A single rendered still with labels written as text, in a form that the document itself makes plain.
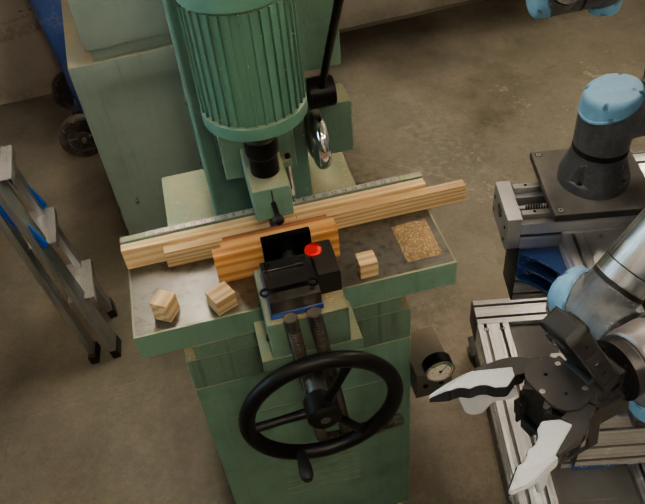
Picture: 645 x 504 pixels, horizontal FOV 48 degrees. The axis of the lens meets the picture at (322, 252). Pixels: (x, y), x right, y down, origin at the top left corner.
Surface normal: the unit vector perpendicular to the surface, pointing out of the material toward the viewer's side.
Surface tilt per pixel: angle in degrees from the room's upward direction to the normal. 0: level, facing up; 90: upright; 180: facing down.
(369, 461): 90
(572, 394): 8
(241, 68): 90
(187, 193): 0
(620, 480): 0
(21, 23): 90
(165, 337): 90
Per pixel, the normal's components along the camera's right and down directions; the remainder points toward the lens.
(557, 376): -0.15, -0.78
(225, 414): 0.24, 0.67
